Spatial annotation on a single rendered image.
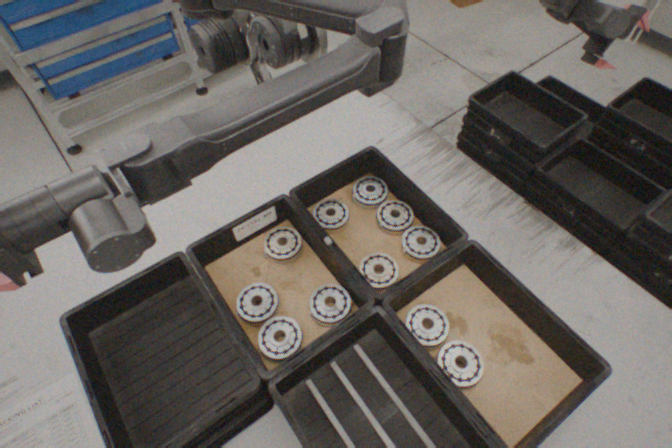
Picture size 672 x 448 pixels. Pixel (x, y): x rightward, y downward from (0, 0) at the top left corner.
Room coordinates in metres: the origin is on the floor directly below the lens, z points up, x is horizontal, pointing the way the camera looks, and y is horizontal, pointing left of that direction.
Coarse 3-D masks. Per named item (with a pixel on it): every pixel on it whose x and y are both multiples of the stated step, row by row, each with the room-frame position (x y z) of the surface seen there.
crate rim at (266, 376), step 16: (256, 208) 0.67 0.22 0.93; (320, 240) 0.57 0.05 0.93; (192, 256) 0.53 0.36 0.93; (336, 256) 0.52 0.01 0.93; (352, 272) 0.48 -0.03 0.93; (208, 288) 0.45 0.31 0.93; (224, 304) 0.41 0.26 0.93; (368, 304) 0.40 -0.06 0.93; (352, 320) 0.36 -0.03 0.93; (240, 336) 0.33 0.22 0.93; (320, 336) 0.33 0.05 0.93; (304, 352) 0.29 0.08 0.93; (256, 368) 0.26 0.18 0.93; (272, 368) 0.26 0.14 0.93
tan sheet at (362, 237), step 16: (336, 192) 0.80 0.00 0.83; (352, 208) 0.74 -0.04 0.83; (352, 224) 0.68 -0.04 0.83; (368, 224) 0.68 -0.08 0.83; (416, 224) 0.68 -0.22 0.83; (336, 240) 0.63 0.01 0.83; (352, 240) 0.63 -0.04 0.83; (368, 240) 0.63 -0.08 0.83; (384, 240) 0.63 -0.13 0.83; (400, 240) 0.63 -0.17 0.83; (352, 256) 0.58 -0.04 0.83; (400, 256) 0.58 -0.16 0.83; (400, 272) 0.53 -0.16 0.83
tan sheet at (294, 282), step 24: (216, 264) 0.57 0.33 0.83; (240, 264) 0.56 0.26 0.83; (264, 264) 0.56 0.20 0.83; (288, 264) 0.56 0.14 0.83; (312, 264) 0.56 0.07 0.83; (240, 288) 0.49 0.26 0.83; (288, 288) 0.49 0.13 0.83; (312, 288) 0.49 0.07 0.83; (288, 312) 0.42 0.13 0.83; (312, 336) 0.36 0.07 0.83; (264, 360) 0.31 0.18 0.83
